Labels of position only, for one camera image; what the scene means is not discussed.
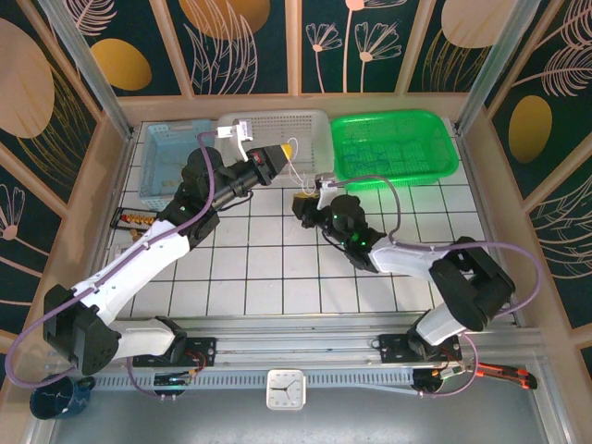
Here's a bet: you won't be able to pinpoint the white plastic basket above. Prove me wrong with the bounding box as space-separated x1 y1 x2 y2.
213 109 335 190

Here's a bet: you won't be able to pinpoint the light blue plastic basket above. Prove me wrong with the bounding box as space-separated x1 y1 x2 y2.
138 118 216 212

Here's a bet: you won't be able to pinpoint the black terminal block, orange levers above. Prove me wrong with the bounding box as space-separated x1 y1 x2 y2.
109 207 163 232

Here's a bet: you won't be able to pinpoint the green plastic basket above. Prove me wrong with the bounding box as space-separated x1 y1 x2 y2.
329 108 461 191

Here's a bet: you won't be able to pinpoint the white square clock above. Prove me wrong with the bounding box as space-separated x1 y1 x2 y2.
265 368 307 412

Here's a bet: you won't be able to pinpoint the black controller board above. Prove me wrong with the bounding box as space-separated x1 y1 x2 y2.
413 367 466 395
154 373 191 389

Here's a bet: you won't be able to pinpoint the orange black utility knife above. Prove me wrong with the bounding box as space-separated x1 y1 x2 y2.
475 363 539 389

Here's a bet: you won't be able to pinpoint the dark blue mug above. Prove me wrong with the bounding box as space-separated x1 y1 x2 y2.
30 373 97 421

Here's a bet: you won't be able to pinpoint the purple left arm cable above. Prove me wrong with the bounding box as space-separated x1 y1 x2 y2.
6 131 221 401

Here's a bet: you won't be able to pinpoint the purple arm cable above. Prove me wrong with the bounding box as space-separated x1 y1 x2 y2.
337 174 542 399
6 131 221 401

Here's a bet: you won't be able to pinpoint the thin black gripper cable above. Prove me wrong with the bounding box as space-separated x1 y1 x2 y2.
216 193 253 212
323 228 352 252

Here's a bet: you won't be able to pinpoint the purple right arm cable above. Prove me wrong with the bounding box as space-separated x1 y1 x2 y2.
337 174 542 399

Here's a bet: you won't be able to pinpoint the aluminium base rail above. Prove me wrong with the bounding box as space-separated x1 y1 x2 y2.
45 314 545 374

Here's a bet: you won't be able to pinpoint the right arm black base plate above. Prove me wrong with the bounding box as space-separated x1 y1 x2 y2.
378 333 463 364

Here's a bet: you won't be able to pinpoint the aluminium frame post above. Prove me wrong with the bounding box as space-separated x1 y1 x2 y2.
454 0 532 136
38 0 136 141

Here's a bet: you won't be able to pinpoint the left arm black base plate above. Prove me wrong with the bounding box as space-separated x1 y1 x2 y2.
132 337 217 366

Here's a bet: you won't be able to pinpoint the slotted grey cable duct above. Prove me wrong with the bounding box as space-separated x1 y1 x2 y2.
90 369 417 392

